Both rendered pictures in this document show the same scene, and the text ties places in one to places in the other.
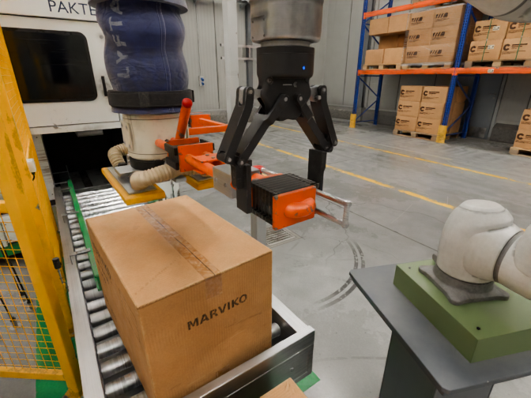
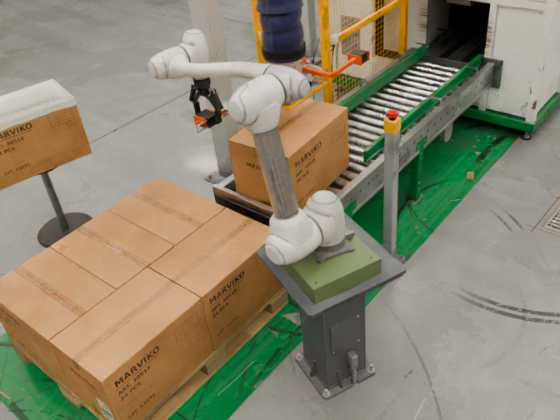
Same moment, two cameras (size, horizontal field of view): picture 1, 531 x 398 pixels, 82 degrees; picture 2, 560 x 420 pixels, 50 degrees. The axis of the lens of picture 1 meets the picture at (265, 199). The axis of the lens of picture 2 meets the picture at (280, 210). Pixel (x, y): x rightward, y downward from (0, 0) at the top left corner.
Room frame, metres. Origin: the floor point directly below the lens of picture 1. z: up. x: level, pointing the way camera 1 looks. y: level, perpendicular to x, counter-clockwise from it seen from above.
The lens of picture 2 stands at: (0.18, -2.55, 2.57)
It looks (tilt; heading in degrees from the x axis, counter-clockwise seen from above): 37 degrees down; 78
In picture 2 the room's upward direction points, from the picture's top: 7 degrees counter-clockwise
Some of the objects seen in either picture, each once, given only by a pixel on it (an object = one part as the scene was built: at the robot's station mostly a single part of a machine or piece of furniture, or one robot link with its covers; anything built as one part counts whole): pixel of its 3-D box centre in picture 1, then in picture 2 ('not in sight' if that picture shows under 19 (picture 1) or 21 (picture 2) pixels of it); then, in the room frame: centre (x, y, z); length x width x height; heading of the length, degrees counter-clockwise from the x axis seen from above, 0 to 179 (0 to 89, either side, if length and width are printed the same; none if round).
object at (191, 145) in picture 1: (190, 153); not in sight; (0.72, 0.18, 1.27); 0.10 x 0.08 x 0.06; 125
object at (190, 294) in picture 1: (175, 282); (292, 153); (0.91, 0.32, 0.75); 0.60 x 0.40 x 0.40; 39
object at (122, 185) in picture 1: (129, 176); not in sight; (0.87, 0.40, 1.16); 0.34 x 0.10 x 0.05; 35
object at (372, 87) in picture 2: (73, 219); (367, 87); (1.75, 1.21, 0.60); 1.60 x 0.10 x 0.09; 35
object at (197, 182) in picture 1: (190, 166); (301, 91); (0.98, 0.25, 1.16); 0.34 x 0.10 x 0.05; 35
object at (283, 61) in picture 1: (284, 84); (202, 86); (0.44, -0.03, 1.43); 0.08 x 0.07 x 0.09; 125
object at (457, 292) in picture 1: (457, 272); (331, 239); (0.82, -0.61, 0.86); 0.22 x 0.18 x 0.06; 7
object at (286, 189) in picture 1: (278, 199); (206, 117); (0.43, -0.02, 1.26); 0.08 x 0.07 x 0.05; 35
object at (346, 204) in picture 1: (283, 182); (222, 115); (0.50, -0.03, 1.26); 0.31 x 0.03 x 0.05; 35
